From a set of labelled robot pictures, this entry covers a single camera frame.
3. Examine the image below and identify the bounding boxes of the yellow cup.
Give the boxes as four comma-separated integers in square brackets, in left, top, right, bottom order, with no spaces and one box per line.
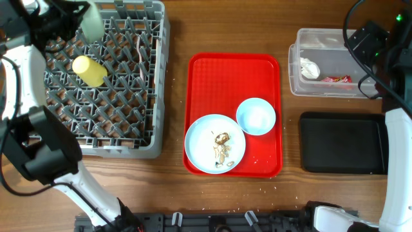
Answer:
[72,55,108,87]

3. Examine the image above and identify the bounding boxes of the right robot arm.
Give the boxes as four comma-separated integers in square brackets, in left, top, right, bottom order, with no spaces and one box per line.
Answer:
[311,1,411,231]

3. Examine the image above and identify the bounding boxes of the red snack wrapper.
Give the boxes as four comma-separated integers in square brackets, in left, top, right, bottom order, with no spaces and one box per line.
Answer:
[321,75,352,83]

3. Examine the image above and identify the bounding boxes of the black tray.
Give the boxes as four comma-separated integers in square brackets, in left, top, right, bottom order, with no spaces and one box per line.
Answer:
[299,111,388,175]

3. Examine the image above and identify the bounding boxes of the grey dishwasher rack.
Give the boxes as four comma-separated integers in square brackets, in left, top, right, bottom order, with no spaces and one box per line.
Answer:
[43,1,170,159]

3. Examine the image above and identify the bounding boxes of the pink utensil in rack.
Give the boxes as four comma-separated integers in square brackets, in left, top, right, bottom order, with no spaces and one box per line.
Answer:
[136,36,145,80]

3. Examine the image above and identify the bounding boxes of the clear plastic bin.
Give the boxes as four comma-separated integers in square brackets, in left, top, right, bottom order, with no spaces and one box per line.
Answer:
[288,28,378,98]

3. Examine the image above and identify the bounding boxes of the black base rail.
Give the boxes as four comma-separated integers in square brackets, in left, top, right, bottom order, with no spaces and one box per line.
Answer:
[73,209,360,232]

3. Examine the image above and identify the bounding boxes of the small light blue bowl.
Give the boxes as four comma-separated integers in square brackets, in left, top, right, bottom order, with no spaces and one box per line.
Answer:
[236,97,277,136]

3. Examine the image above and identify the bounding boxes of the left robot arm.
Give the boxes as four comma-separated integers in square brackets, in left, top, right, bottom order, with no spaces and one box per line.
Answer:
[1,1,144,231]

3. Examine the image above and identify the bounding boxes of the large light blue plate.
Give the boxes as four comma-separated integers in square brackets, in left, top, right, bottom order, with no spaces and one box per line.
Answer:
[184,114,246,175]

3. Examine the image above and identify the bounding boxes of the green bowl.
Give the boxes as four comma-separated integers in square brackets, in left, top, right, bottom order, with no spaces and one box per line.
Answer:
[80,1,104,43]

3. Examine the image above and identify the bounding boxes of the food scraps on plate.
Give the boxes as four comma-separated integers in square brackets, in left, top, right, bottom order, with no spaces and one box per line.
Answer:
[213,132,234,168]

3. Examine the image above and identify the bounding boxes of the white napkin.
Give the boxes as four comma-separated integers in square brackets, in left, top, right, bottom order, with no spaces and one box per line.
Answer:
[300,57,320,79]

